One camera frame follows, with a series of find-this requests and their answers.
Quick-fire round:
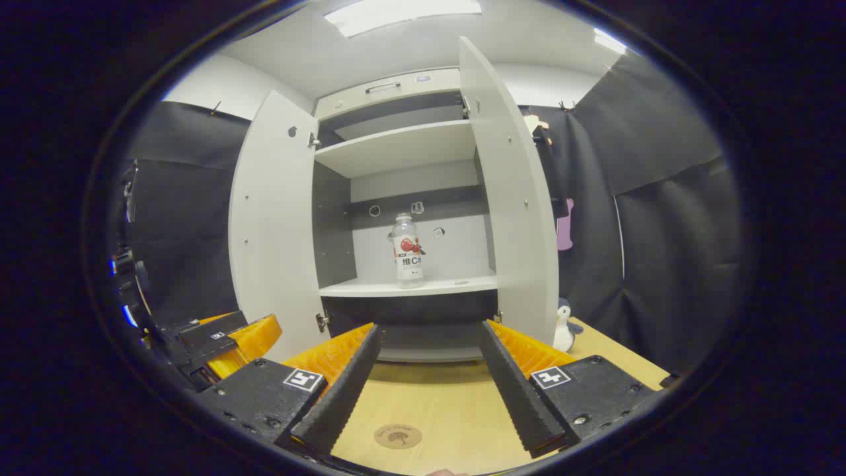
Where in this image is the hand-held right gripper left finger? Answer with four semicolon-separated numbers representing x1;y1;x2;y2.
198;323;383;457

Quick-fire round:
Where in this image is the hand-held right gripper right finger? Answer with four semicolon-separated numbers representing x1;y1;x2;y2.
477;320;662;458

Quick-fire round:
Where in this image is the white cabinet door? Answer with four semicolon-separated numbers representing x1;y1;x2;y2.
459;36;560;348
228;91;331;363

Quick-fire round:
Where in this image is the small ceiling light panel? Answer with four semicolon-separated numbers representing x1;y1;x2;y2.
593;28;627;55

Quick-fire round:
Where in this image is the round brown coaster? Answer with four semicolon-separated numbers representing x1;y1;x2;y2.
374;424;422;450

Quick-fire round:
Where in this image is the white cabinet shelf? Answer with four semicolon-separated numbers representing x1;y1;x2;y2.
314;120;478;179
319;274;498;298

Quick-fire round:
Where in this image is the clear bottle with red label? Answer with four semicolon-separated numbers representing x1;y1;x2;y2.
391;213;426;290

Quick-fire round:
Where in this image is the penguin plush toy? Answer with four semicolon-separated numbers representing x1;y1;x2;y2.
554;297;584;352

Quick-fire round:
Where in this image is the large ceiling light panel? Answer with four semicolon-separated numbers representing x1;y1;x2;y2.
324;0;483;38

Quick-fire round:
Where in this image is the black backdrop cloth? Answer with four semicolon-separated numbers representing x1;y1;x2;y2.
122;50;744;377

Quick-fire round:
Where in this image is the white and grey cabinet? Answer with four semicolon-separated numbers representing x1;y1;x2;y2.
311;66;503;363

